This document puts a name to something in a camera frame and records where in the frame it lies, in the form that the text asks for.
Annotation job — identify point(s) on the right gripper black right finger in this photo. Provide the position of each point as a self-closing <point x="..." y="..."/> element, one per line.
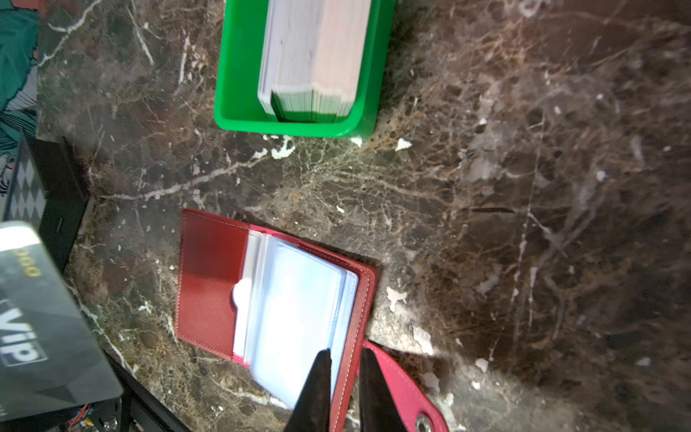
<point x="378" y="412"/>

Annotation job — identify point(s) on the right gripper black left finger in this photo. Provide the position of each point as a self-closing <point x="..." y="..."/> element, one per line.
<point x="311" y="412"/>

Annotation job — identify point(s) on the green plastic tray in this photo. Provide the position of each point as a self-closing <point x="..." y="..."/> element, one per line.
<point x="236" y="106"/>

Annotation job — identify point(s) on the stack of credit cards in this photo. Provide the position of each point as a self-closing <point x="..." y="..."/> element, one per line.
<point x="312" y="59"/>

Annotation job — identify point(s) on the checkerboard calibration tag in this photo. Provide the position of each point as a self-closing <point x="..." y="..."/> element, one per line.
<point x="48" y="190"/>

